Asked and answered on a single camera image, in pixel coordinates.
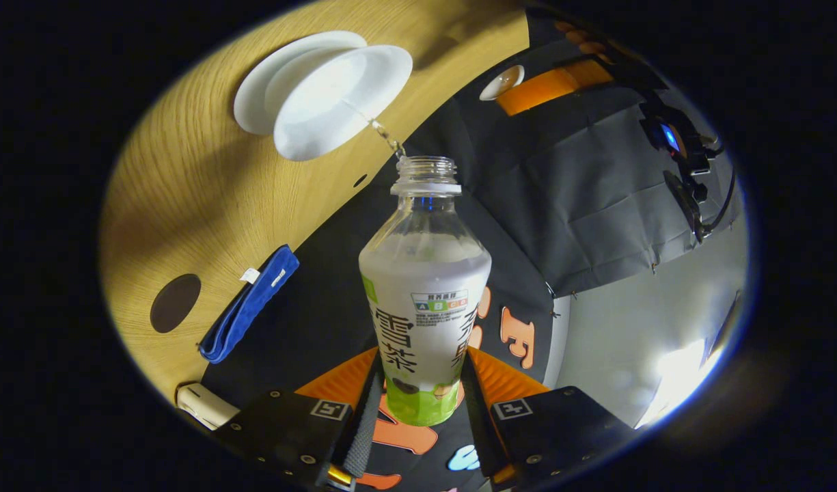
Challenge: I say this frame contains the white toaster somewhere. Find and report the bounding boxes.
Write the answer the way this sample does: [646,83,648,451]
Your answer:
[176,382,242,432]

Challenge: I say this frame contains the white teacup lid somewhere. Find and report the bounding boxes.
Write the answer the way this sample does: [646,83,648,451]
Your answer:
[479,64,527,103]

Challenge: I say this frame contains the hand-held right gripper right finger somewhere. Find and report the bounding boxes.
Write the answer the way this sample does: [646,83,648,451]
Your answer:
[459,345,635,489]

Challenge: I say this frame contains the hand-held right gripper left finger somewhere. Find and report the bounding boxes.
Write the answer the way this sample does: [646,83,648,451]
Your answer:
[213,346,385,492]

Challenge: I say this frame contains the blue folded towel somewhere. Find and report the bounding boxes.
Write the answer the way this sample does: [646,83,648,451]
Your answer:
[198,244,301,365]

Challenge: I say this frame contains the white teacup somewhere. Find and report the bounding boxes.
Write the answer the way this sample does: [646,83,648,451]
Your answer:
[273,45,414,163]

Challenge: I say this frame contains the clear water bottle green label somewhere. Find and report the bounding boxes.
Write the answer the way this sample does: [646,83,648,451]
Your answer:
[358,156,493,428]

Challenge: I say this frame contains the white saucer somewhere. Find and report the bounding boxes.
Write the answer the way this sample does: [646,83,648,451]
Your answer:
[233,30,368,136]

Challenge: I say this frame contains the dark brown round coaster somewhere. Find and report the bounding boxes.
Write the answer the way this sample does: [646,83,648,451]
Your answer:
[150,273,202,334]

